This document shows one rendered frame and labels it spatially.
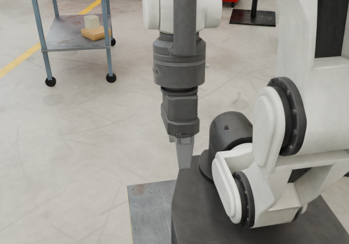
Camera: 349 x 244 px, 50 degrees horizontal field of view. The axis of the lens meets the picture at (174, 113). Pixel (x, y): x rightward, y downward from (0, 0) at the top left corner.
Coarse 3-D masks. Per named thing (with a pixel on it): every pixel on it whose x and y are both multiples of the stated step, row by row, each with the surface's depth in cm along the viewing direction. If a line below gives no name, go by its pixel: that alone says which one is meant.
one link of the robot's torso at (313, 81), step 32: (288, 0) 59; (320, 0) 60; (288, 32) 63; (320, 32) 62; (288, 64) 64; (320, 64) 60; (288, 96) 62; (320, 96) 60; (288, 128) 62; (320, 128) 61
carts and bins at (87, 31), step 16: (32, 0) 251; (64, 16) 334; (80, 16) 334; (96, 16) 290; (48, 32) 300; (64, 32) 300; (80, 32) 300; (96, 32) 285; (48, 48) 272; (64, 48) 272; (80, 48) 273; (96, 48) 275; (48, 64) 277; (48, 80) 284; (112, 80) 292
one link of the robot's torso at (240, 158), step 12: (240, 144) 104; (216, 156) 103; (228, 156) 100; (240, 156) 101; (252, 156) 101; (216, 168) 101; (228, 168) 96; (240, 168) 103; (216, 180) 102; (228, 180) 94; (228, 192) 92; (228, 204) 93; (240, 204) 89; (240, 216) 89
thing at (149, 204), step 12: (168, 180) 141; (132, 192) 136; (144, 192) 136; (156, 192) 136; (168, 192) 136; (132, 204) 131; (144, 204) 131; (156, 204) 131; (168, 204) 131; (132, 216) 126; (144, 216) 126; (156, 216) 126; (168, 216) 126; (132, 228) 122; (144, 228) 122; (156, 228) 122; (168, 228) 122; (132, 240) 118; (144, 240) 118; (156, 240) 118; (168, 240) 118
